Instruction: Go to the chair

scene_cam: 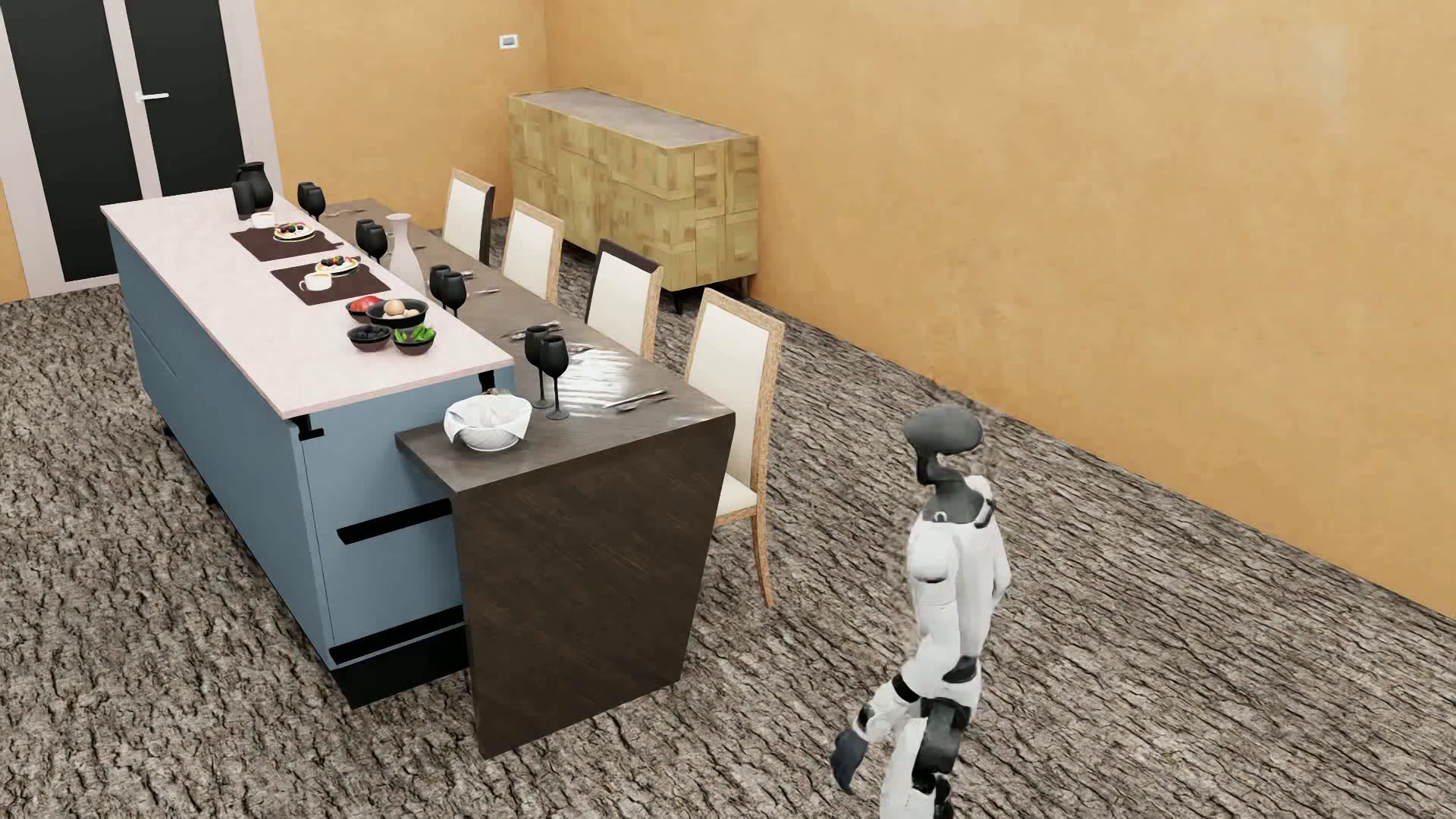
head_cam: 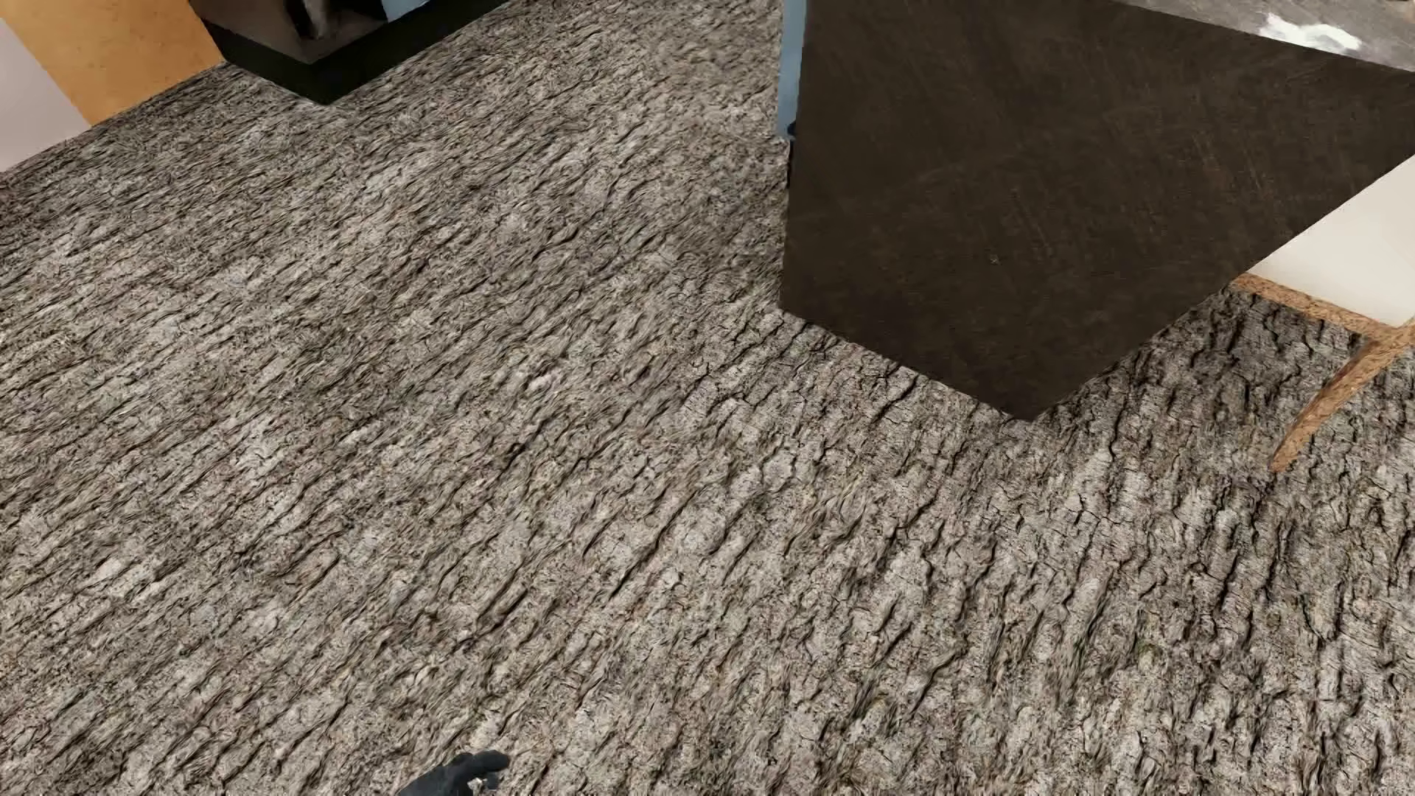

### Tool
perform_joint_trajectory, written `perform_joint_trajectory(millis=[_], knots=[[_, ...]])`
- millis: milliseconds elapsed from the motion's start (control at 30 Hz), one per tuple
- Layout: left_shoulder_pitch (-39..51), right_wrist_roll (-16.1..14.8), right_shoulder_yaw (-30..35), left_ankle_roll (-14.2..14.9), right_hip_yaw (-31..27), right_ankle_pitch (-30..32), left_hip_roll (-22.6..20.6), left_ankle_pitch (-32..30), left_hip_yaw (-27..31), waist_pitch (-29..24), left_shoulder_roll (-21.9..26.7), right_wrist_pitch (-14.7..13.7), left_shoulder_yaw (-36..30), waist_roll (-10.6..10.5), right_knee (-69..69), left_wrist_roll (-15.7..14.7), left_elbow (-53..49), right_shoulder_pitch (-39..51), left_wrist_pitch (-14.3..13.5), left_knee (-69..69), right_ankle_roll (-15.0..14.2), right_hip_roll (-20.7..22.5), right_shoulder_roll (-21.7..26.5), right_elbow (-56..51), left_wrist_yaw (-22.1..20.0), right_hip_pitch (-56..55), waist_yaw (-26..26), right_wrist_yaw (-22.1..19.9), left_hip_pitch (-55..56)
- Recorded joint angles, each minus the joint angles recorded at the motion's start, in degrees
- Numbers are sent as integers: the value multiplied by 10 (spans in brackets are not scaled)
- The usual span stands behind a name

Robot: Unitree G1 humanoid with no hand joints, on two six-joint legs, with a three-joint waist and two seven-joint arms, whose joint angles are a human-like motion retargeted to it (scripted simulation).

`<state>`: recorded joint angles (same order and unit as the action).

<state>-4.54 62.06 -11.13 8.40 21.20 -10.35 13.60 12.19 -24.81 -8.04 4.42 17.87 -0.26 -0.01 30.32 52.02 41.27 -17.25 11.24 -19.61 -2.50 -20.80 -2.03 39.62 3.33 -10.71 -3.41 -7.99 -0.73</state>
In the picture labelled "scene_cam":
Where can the small black jug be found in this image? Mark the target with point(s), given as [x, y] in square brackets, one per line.
[242, 199]

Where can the black bowl with greens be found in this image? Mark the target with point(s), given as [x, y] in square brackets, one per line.
[413, 339]

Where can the white ceramic vase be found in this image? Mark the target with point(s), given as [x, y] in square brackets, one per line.
[403, 256]

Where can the white plate with food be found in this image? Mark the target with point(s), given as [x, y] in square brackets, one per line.
[294, 231]
[338, 265]

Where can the dark grey robot hand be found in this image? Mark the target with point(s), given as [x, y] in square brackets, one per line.
[848, 760]

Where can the dark wooden bar table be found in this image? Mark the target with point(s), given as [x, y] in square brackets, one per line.
[592, 569]

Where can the blue kitchen island white top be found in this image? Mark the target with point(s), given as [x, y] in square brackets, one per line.
[233, 444]

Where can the black bowl with tan fruit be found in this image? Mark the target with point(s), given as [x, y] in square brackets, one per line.
[397, 313]

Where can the black bowl with red fruit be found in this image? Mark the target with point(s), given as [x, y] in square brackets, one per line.
[364, 306]

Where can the black wine glass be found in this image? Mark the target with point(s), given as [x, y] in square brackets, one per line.
[316, 200]
[364, 233]
[554, 357]
[535, 346]
[375, 241]
[454, 290]
[304, 193]
[438, 280]

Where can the light wooden patchwork sideboard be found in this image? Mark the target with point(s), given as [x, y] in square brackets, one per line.
[637, 182]

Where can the white bowl with cloth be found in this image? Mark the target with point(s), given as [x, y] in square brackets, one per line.
[488, 421]

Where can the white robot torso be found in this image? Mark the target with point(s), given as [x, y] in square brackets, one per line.
[958, 569]

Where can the dark grey robot head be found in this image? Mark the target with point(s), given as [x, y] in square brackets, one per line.
[942, 432]

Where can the cream chair dark wood frame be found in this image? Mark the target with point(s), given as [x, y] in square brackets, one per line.
[465, 216]
[621, 302]

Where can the dark brown placemat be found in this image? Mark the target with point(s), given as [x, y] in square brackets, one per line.
[341, 284]
[284, 243]

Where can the cream chair light wood frame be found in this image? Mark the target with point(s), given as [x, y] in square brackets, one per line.
[730, 364]
[531, 253]

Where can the black double door white frame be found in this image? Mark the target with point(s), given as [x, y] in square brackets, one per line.
[80, 137]

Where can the large black jug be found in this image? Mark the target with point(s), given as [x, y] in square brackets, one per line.
[256, 186]

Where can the white and black robot legs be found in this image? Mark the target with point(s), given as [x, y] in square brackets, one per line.
[927, 751]

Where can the black bowl dark contents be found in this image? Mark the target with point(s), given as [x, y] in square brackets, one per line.
[369, 337]

